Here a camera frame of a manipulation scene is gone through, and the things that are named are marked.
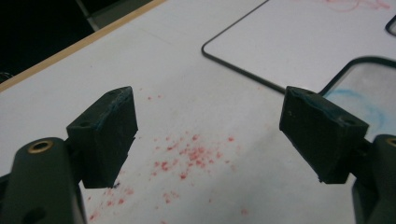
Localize wooden table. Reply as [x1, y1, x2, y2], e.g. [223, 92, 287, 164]
[0, 0, 169, 93]

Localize white table cover sheet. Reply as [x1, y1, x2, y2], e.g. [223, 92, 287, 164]
[0, 0, 396, 224]

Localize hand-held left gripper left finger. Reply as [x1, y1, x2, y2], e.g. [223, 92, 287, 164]
[65, 86, 139, 189]

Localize white paddle whiteboard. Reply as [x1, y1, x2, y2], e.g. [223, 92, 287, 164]
[201, 0, 396, 96]

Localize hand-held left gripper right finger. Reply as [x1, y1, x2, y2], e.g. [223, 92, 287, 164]
[278, 86, 370, 185]

